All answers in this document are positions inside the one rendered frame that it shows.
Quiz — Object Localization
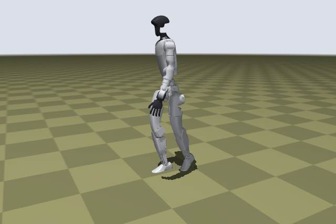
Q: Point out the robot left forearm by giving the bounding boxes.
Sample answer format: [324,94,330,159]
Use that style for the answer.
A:
[158,67,174,99]

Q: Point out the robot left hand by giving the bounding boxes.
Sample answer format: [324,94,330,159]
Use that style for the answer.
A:
[148,92,166,116]

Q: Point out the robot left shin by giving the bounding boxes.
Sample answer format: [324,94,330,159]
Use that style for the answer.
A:
[175,129,191,160]

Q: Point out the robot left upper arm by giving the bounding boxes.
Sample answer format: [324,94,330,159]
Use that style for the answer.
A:
[163,41,175,75]

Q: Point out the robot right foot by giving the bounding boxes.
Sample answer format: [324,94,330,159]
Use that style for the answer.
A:
[152,162,173,173]

